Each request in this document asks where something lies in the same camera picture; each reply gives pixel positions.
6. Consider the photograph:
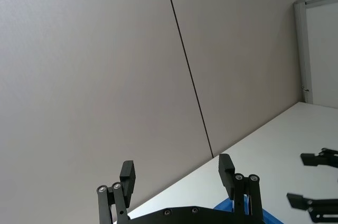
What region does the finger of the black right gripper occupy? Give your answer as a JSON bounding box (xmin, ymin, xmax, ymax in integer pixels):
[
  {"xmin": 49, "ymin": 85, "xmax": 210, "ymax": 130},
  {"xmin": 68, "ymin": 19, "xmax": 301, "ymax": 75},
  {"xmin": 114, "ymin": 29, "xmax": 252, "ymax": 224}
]
[
  {"xmin": 301, "ymin": 147, "xmax": 338, "ymax": 169},
  {"xmin": 287, "ymin": 193, "xmax": 338, "ymax": 222}
]

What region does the blue plastic sheet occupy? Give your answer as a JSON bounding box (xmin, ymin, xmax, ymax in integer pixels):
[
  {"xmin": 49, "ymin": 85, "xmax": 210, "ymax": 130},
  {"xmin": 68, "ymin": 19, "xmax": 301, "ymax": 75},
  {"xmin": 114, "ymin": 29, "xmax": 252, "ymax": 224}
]
[{"xmin": 213, "ymin": 197, "xmax": 285, "ymax": 224}]

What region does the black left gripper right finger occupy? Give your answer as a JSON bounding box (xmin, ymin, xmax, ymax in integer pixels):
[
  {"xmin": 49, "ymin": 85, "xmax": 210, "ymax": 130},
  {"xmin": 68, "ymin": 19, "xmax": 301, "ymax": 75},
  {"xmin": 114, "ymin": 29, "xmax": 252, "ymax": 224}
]
[{"xmin": 218, "ymin": 154, "xmax": 264, "ymax": 222}]

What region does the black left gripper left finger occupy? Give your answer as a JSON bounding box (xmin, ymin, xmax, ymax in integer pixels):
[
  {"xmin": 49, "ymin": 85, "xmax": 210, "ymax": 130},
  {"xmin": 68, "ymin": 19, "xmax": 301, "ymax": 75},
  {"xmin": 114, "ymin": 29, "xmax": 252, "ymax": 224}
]
[{"xmin": 96, "ymin": 160, "xmax": 137, "ymax": 224}]

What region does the white board with grey frame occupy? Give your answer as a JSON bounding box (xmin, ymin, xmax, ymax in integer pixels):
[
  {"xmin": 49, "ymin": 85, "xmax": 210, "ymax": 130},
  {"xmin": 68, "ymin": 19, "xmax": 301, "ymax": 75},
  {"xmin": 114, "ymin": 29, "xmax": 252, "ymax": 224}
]
[{"xmin": 294, "ymin": 0, "xmax": 338, "ymax": 108}]

